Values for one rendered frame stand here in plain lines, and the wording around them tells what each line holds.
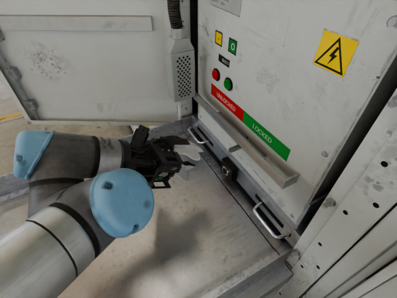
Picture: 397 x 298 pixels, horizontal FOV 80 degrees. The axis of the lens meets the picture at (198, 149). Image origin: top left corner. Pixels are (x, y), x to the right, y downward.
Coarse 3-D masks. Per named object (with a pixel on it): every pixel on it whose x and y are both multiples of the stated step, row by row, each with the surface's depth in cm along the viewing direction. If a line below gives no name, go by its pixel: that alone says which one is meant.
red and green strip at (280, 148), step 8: (216, 88) 68; (216, 96) 69; (224, 96) 65; (224, 104) 66; (232, 104) 63; (232, 112) 64; (240, 112) 61; (240, 120) 62; (248, 120) 59; (256, 128) 57; (264, 128) 54; (264, 136) 55; (272, 136) 52; (272, 144) 53; (280, 144) 51; (280, 152) 52; (288, 152) 50
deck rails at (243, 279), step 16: (160, 128) 85; (176, 128) 89; (0, 176) 68; (0, 192) 71; (16, 192) 72; (272, 256) 58; (240, 272) 55; (256, 272) 50; (224, 288) 53; (240, 288) 52
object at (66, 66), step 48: (0, 0) 69; (48, 0) 69; (96, 0) 69; (144, 0) 68; (0, 48) 79; (48, 48) 79; (96, 48) 78; (144, 48) 78; (48, 96) 91; (96, 96) 91; (144, 96) 91
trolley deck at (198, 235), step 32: (192, 160) 82; (160, 192) 72; (192, 192) 72; (224, 192) 72; (0, 224) 65; (160, 224) 65; (192, 224) 65; (224, 224) 65; (128, 256) 58; (160, 256) 58; (192, 256) 58; (224, 256) 58; (256, 256) 58; (96, 288) 53; (128, 288) 53; (160, 288) 53; (192, 288) 53; (256, 288) 53
